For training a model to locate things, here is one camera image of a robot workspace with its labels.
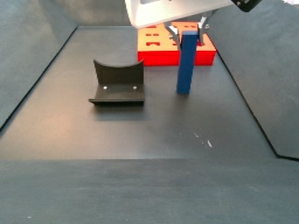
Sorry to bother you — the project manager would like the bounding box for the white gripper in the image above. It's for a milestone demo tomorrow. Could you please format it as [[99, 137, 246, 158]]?
[[126, 0, 232, 49]]

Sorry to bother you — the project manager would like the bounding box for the blue rectangular block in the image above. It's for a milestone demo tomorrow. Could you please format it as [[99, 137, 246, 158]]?
[[176, 31, 198, 95]]

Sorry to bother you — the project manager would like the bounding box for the red shape-sorting board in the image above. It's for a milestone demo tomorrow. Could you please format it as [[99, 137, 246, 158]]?
[[136, 24, 216, 67]]

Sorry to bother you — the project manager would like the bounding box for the black curved holder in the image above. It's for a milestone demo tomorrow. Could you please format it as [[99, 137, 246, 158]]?
[[88, 60, 146, 105]]

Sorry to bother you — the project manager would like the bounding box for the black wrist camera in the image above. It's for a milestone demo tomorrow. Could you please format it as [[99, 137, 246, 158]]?
[[231, 0, 262, 12]]

